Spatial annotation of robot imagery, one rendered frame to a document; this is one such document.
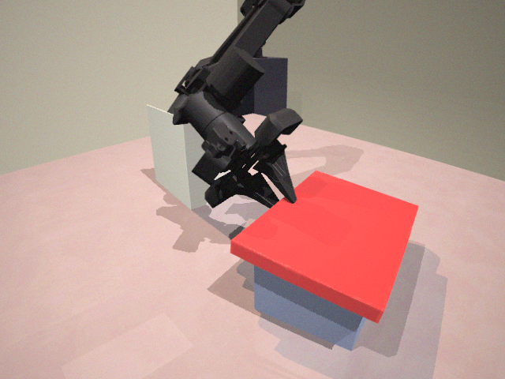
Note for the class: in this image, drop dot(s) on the red box lid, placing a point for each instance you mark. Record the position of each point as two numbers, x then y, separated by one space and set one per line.
340 241

